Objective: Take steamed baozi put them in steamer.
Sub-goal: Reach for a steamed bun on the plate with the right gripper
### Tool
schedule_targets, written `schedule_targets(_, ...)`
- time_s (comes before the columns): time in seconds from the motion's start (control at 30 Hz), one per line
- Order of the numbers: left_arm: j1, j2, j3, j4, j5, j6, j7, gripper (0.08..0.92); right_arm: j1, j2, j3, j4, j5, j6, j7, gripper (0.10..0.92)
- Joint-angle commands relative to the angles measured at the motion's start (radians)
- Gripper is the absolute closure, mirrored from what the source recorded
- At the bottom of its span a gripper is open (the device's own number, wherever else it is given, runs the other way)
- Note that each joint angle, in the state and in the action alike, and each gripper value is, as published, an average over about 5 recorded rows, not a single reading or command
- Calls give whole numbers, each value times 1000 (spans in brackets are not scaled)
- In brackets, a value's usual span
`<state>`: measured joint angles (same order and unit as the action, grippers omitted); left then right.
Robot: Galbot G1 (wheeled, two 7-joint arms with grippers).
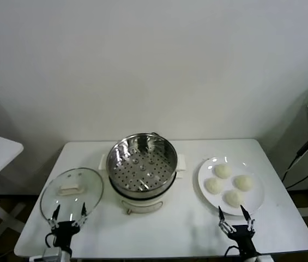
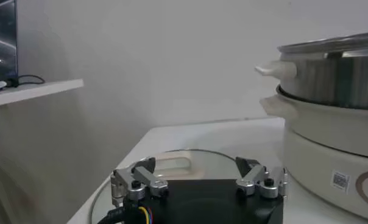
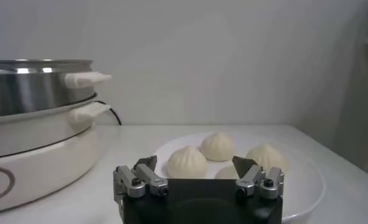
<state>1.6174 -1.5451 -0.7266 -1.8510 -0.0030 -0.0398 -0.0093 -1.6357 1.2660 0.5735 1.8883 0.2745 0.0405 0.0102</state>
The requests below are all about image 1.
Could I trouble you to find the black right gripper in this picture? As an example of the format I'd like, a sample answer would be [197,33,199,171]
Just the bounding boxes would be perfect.
[218,205,256,256]

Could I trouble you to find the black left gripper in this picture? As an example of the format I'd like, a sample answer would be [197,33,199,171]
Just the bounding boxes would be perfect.
[47,202,88,248]

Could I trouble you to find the white steamed baozi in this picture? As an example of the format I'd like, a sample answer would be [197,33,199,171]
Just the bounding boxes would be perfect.
[203,177,225,195]
[232,174,254,191]
[223,189,246,208]
[214,163,232,180]

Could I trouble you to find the round glass pot lid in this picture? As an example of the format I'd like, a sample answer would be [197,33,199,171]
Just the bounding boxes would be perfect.
[39,167,105,225]

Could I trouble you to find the perforated steel steamer basket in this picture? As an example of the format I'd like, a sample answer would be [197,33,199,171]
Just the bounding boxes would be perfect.
[106,133,178,199]

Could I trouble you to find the round white plate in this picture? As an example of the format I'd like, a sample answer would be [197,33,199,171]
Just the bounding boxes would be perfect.
[197,156,265,217]

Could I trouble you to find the cream electric cooking pot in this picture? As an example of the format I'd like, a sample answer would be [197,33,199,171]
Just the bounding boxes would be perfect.
[98,152,187,216]

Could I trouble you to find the small white side table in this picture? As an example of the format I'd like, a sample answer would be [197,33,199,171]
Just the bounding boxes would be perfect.
[0,129,26,242]

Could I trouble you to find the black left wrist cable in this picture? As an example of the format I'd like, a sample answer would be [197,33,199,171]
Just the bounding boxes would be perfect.
[44,233,56,248]

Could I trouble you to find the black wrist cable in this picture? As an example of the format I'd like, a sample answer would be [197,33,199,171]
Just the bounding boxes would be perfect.
[44,233,56,248]
[224,245,238,259]

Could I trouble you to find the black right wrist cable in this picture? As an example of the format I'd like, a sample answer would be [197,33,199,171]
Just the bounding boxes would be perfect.
[224,245,238,259]

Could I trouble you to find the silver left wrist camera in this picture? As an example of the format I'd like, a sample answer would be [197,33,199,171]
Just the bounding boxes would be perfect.
[42,247,62,262]

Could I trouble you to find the black power adapter cable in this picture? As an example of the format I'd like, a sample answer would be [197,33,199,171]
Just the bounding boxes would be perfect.
[281,128,308,190]

